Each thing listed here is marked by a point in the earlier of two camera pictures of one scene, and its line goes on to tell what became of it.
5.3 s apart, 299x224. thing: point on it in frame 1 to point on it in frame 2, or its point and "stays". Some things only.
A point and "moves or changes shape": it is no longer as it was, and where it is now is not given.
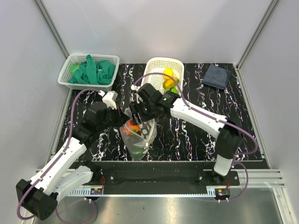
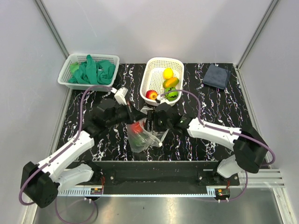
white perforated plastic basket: [157, 65] stays
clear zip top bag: [138, 136] moves or changes shape
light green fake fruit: [74, 67] stays
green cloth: [92, 72] stays
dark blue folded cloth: [217, 77] stays
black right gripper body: [145, 109] to [160, 125]
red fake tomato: [131, 128] moves or changes shape
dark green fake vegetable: [137, 156] to [138, 140]
